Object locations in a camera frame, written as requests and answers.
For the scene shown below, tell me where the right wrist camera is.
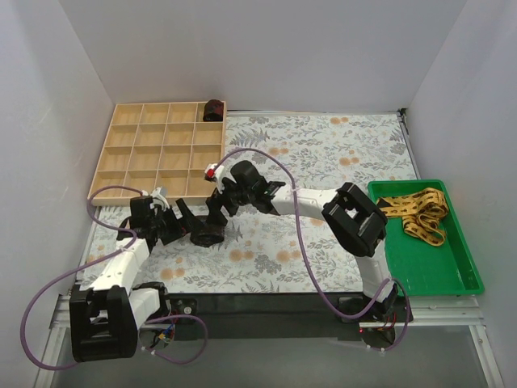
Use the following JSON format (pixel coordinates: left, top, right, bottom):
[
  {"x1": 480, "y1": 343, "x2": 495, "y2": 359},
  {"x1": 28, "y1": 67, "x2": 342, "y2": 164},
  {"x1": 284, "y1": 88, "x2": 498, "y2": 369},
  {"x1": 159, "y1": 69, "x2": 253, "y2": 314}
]
[{"x1": 204, "y1": 163, "x2": 226, "y2": 193}]

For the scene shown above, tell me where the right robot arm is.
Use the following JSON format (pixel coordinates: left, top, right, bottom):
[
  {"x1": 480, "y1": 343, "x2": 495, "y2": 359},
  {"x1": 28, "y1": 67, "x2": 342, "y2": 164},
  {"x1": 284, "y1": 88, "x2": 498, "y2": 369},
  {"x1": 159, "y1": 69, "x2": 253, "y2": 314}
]
[{"x1": 204, "y1": 161, "x2": 398, "y2": 322}]

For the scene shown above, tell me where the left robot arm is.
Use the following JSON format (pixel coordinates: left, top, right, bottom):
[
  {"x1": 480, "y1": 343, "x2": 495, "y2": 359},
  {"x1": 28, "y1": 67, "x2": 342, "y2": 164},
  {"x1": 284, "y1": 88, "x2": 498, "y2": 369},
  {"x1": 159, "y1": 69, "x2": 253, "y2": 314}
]
[{"x1": 69, "y1": 193, "x2": 200, "y2": 362}]

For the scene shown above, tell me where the aluminium frame rail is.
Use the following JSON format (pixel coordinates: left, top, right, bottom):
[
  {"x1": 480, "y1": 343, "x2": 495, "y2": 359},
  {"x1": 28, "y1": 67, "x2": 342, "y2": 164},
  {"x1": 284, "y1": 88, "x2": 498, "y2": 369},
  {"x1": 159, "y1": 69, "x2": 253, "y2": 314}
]
[{"x1": 35, "y1": 297, "x2": 503, "y2": 387}]

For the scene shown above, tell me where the yellow patterned tie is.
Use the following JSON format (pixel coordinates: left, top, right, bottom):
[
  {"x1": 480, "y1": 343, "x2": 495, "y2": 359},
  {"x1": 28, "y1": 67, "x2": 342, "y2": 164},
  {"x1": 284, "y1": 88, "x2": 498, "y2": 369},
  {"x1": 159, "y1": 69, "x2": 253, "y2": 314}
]
[{"x1": 376, "y1": 188, "x2": 449, "y2": 247}]

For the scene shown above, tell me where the purple cable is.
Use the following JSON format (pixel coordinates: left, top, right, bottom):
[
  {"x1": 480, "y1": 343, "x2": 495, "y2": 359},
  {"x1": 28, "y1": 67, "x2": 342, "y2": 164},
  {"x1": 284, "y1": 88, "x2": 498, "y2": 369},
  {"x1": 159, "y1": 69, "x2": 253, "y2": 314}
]
[
  {"x1": 19, "y1": 184, "x2": 209, "y2": 371},
  {"x1": 216, "y1": 148, "x2": 413, "y2": 356}
]

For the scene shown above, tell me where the dark brown patterned tie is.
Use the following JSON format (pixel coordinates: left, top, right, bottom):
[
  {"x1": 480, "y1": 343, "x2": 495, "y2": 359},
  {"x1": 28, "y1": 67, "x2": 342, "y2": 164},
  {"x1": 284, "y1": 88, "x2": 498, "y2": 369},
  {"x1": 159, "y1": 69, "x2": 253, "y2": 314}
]
[{"x1": 190, "y1": 216, "x2": 225, "y2": 247}]

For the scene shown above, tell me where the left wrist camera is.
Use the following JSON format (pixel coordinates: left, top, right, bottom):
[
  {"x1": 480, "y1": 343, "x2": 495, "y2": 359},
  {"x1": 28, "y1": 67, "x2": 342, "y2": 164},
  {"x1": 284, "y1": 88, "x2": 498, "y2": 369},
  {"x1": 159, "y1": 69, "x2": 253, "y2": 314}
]
[{"x1": 149, "y1": 187, "x2": 170, "y2": 211}]

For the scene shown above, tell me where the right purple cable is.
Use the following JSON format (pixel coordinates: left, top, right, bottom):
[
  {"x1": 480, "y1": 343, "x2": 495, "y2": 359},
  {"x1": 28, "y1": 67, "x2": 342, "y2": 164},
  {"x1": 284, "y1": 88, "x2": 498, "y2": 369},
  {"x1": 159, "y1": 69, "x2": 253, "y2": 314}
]
[{"x1": 216, "y1": 148, "x2": 413, "y2": 356}]

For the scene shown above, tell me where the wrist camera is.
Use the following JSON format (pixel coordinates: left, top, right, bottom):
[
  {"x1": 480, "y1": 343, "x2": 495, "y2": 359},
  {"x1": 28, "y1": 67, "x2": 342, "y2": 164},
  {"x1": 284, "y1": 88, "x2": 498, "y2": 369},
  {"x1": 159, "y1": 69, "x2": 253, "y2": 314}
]
[
  {"x1": 149, "y1": 187, "x2": 170, "y2": 211},
  {"x1": 204, "y1": 163, "x2": 226, "y2": 193}
]

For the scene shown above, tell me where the rolled dark red tie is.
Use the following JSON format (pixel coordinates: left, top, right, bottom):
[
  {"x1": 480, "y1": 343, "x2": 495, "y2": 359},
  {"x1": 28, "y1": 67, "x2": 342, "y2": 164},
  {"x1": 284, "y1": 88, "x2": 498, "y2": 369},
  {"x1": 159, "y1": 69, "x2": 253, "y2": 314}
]
[{"x1": 202, "y1": 99, "x2": 225, "y2": 122}]

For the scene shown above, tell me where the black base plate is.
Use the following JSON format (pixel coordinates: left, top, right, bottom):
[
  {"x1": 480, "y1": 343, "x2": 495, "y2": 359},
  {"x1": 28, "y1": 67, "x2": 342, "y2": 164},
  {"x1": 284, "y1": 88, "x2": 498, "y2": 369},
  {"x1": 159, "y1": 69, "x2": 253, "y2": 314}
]
[{"x1": 137, "y1": 293, "x2": 413, "y2": 344}]

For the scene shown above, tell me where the wooden compartment tray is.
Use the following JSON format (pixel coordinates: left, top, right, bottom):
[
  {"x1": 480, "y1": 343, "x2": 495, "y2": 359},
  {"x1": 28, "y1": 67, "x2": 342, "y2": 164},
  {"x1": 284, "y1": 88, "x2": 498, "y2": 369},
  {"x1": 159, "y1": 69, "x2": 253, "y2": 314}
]
[{"x1": 89, "y1": 101, "x2": 227, "y2": 206}]

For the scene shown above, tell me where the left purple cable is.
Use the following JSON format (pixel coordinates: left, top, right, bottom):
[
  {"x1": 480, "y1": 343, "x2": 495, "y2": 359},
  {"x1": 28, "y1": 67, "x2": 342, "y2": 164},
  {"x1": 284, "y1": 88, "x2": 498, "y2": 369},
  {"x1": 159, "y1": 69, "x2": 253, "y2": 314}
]
[{"x1": 19, "y1": 184, "x2": 209, "y2": 371}]

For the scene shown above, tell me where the green plastic bin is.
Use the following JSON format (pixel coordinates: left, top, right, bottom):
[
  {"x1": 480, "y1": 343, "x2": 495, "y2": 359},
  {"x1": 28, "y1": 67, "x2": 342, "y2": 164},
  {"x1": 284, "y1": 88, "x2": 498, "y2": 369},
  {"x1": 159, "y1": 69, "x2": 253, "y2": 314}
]
[{"x1": 368, "y1": 179, "x2": 485, "y2": 296}]

